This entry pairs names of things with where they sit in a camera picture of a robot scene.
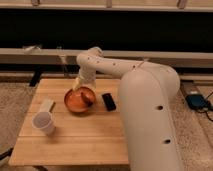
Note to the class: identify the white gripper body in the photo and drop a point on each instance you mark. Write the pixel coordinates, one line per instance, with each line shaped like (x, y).
(83, 81)

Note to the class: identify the orange bowl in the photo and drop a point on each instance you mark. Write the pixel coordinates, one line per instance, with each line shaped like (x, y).
(74, 102)

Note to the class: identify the black table leg bracket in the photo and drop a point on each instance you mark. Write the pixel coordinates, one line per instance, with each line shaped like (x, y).
(36, 76)

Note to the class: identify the black power adapter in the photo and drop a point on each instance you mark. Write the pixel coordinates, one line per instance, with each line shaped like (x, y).
(196, 101)

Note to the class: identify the white plastic cup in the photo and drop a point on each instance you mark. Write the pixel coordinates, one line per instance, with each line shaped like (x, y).
(43, 121)

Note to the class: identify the brown sausage in bowl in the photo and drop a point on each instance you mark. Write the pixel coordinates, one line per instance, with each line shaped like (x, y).
(87, 100)

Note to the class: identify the black eraser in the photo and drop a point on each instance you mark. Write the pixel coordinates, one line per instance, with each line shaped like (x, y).
(109, 102)

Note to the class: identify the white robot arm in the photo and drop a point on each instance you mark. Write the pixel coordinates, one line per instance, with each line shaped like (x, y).
(144, 93)

